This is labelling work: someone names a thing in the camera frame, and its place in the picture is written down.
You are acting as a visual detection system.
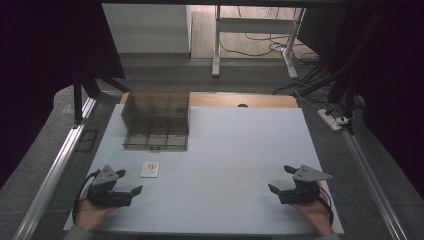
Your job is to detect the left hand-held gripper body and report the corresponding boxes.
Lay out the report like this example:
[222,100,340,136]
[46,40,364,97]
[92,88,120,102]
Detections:
[87,164,133,208]

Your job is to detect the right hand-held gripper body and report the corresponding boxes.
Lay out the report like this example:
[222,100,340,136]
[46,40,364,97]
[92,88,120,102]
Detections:
[279,165,334,205]

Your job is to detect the person's left hand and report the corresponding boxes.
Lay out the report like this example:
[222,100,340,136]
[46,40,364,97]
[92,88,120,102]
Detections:
[75,189,118,232]

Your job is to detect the person's right hand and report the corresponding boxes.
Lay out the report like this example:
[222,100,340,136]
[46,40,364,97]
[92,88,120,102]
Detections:
[293,182,335,236]

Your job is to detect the small white square packet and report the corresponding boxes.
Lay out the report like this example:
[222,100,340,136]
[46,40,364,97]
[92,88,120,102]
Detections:
[140,161,161,179]

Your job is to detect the person's left grey sleeve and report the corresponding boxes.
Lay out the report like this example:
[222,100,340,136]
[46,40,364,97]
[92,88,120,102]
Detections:
[62,225,98,240]

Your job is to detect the person's grey sleeve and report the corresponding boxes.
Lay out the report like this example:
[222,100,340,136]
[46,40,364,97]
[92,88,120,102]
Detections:
[62,225,98,240]
[313,232,342,240]

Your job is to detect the brown transparent drawer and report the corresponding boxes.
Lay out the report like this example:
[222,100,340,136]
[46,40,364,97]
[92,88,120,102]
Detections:
[122,132,190,151]

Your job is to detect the person's right grey sleeve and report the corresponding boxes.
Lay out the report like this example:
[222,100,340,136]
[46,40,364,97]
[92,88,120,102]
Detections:
[313,232,342,240]

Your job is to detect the white table cover sheet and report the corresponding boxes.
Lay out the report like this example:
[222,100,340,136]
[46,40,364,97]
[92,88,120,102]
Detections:
[63,103,345,235]

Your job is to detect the white power strip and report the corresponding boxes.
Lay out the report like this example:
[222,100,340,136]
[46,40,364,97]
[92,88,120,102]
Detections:
[316,107,350,132]

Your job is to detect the brown transparent drawer cabinet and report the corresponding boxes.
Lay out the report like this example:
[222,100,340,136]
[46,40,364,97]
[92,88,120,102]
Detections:
[120,91,191,138]

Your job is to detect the black stand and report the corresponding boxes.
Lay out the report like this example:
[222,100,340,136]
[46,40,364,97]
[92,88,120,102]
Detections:
[72,66,132,128]
[299,61,368,136]

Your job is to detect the dark curtain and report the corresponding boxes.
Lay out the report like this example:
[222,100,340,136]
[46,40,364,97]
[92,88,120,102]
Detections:
[0,0,126,189]
[296,0,424,198]

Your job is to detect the white cabinet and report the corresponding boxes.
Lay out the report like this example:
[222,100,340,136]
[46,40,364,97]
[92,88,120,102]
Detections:
[101,3,193,55]

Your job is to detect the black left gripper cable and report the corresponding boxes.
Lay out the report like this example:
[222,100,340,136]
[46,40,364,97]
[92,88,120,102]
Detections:
[72,169,101,225]

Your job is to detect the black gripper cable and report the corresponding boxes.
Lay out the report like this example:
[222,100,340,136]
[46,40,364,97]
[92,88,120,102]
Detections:
[316,186,335,226]
[72,169,101,225]

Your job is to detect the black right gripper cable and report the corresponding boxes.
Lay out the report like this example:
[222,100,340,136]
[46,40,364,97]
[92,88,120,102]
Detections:
[316,186,335,226]

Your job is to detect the black rectangular floor frame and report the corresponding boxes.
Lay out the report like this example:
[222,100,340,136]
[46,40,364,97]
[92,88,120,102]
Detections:
[76,129,100,153]

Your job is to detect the aluminium floor rail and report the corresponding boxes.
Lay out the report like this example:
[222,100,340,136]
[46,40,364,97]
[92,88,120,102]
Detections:
[12,96,98,240]
[339,128,410,240]

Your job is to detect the black floor cables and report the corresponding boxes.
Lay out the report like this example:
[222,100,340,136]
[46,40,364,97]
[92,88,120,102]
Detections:
[218,6,329,96]

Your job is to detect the white metal desk frame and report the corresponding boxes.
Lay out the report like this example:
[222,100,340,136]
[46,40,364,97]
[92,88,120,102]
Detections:
[211,5,307,80]

